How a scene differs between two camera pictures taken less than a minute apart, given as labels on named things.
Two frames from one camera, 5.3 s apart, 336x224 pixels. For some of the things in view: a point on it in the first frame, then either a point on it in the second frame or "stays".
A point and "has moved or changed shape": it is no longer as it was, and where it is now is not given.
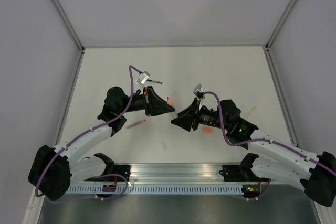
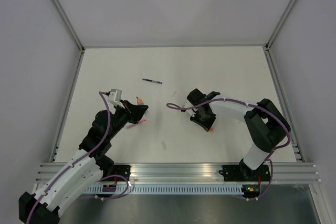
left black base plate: (123, 170) stays
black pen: (154, 81) stays
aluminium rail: (176, 171) stays
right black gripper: (184, 120) to (207, 125)
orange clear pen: (169, 102) has moved or changed shape
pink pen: (138, 123) stays
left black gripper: (154, 105) to (134, 112)
